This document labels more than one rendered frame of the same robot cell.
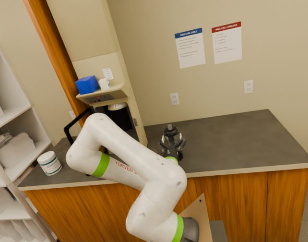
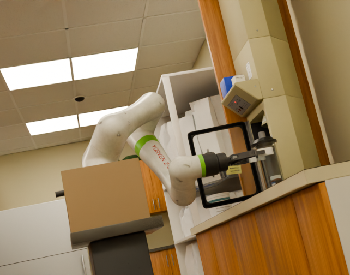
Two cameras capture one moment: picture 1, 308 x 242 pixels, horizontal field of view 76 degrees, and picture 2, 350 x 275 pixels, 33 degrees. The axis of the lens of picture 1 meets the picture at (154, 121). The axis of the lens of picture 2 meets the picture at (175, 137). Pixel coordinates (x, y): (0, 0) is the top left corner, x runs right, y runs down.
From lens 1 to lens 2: 2.38 m
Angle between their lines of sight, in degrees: 75
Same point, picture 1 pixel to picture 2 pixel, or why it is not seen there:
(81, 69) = (237, 70)
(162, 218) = (89, 153)
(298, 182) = (324, 235)
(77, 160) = not seen: hidden behind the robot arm
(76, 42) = (231, 36)
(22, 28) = not seen: hidden behind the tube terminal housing
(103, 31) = (240, 17)
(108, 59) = (246, 50)
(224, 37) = not seen: outside the picture
